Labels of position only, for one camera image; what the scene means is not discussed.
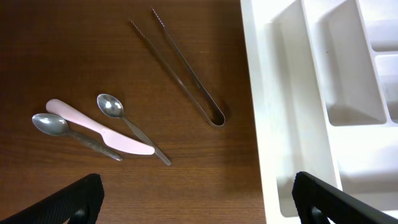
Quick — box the pink plastic butter knife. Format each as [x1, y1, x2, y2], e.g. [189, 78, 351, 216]
[46, 99, 155, 156]

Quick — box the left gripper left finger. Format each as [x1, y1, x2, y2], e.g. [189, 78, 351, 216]
[1, 174, 104, 224]

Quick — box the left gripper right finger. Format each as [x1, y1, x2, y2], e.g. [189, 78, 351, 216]
[292, 171, 397, 224]

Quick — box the small teaspoon textured handle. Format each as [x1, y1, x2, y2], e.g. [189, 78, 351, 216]
[32, 113, 123, 161]

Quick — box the small teaspoon smooth handle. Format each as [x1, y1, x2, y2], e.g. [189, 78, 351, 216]
[96, 93, 172, 166]

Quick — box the white plastic cutlery tray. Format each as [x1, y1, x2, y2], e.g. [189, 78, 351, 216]
[241, 0, 397, 223]

